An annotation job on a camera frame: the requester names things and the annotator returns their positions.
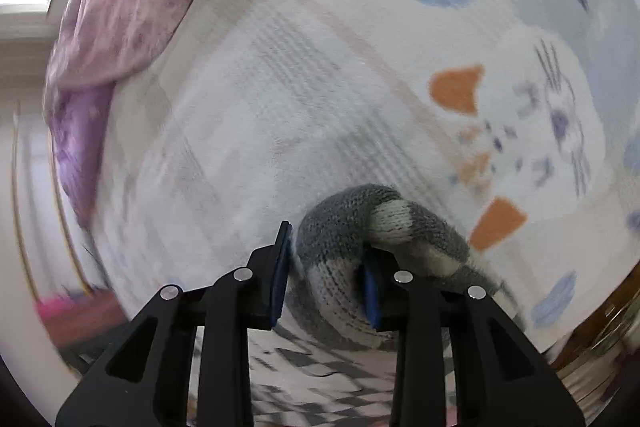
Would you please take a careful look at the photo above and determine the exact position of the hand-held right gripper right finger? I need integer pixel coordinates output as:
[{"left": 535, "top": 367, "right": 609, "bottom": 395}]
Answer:
[{"left": 360, "top": 249, "right": 587, "bottom": 427}]

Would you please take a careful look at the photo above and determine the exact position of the grey white checkered cardigan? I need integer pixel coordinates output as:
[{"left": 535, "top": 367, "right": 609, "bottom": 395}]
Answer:
[{"left": 250, "top": 183, "right": 531, "bottom": 427}]

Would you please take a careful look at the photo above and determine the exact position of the purple floral quilt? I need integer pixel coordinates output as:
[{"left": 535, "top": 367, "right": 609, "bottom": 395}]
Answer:
[{"left": 42, "top": 0, "right": 251, "bottom": 228}]

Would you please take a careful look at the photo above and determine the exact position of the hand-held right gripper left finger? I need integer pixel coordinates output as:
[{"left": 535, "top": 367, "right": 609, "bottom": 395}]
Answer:
[{"left": 55, "top": 221, "right": 296, "bottom": 427}]

